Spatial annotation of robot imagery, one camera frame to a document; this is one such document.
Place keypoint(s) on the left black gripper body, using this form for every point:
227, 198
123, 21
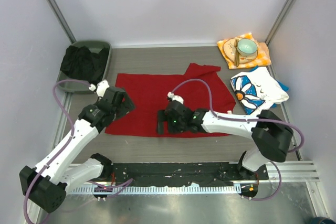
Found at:
118, 108

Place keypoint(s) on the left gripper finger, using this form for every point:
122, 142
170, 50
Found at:
119, 113
128, 103

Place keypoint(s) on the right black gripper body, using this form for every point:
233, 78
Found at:
175, 126

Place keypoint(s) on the red t-shirt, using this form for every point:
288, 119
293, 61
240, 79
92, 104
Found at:
149, 94

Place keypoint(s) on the white daisy print t-shirt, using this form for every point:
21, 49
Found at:
246, 93

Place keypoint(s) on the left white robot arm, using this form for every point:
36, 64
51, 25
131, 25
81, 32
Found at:
48, 182

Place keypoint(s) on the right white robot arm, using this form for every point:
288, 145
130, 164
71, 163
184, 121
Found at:
271, 135

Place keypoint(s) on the black t-shirt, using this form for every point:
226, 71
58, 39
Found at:
82, 64

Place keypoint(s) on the beige plate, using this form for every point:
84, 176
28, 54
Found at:
229, 52

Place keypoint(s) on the orange checkered cloth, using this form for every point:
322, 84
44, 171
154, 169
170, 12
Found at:
263, 58

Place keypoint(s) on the wooden chopsticks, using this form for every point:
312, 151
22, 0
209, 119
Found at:
236, 59

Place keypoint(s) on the light green bowl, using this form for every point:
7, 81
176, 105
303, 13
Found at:
247, 47

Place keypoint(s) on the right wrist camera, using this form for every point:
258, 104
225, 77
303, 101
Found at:
173, 97

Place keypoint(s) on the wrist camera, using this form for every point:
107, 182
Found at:
100, 88
173, 97

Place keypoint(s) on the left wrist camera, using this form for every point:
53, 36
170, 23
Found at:
100, 88

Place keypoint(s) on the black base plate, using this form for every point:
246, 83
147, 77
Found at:
208, 174

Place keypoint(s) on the white slotted cable duct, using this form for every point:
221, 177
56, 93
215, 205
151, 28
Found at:
90, 189

